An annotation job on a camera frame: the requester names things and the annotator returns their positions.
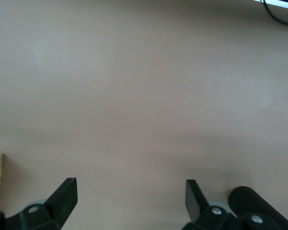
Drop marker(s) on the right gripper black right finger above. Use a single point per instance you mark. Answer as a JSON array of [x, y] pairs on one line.
[[194, 201]]

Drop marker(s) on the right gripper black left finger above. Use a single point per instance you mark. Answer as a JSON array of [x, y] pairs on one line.
[[62, 201]]

